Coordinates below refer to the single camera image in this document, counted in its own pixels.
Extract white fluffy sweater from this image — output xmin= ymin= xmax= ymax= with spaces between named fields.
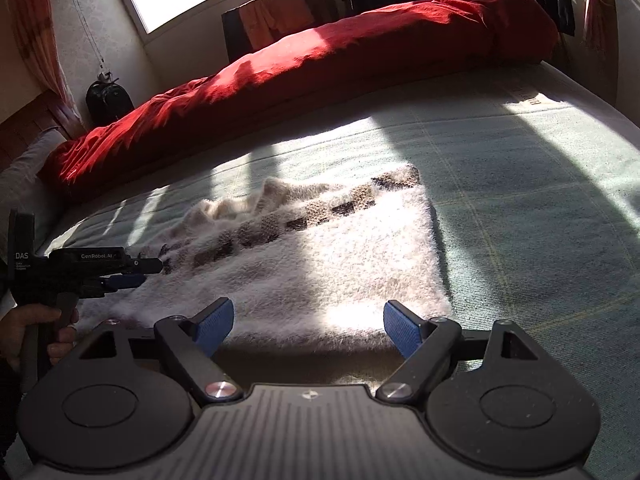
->
xmin=75 ymin=162 xmax=457 ymax=356

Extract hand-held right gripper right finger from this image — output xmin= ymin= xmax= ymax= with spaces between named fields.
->
xmin=376 ymin=300 xmax=538 ymax=403

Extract white sheet label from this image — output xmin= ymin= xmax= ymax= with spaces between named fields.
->
xmin=505 ymin=87 xmax=546 ymax=108

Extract black backpack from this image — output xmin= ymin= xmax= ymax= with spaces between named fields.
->
xmin=85 ymin=72 xmax=135 ymax=126

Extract green plaid pillow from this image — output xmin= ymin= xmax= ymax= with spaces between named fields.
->
xmin=0 ymin=127 xmax=63 ymax=261

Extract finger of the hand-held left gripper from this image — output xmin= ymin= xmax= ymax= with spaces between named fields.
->
xmin=133 ymin=256 xmax=166 ymax=275
xmin=102 ymin=273 xmax=149 ymax=292

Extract orange curtain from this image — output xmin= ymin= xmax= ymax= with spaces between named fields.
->
xmin=17 ymin=0 xmax=81 ymax=131
xmin=582 ymin=0 xmax=616 ymax=61

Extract red duvet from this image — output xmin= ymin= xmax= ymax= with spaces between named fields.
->
xmin=39 ymin=0 xmax=560 ymax=201

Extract orange hanging clothes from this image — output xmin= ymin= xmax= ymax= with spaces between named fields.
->
xmin=239 ymin=0 xmax=321 ymax=43

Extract wooden headboard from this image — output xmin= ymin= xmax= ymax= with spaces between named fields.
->
xmin=0 ymin=89 xmax=83 ymax=171

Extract person's left hand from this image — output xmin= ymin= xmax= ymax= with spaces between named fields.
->
xmin=0 ymin=305 xmax=81 ymax=373

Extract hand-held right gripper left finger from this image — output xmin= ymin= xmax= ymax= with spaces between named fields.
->
xmin=80 ymin=297 xmax=241 ymax=403

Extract dark brown hanging cloth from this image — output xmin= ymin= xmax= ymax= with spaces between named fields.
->
xmin=221 ymin=2 xmax=251 ymax=65

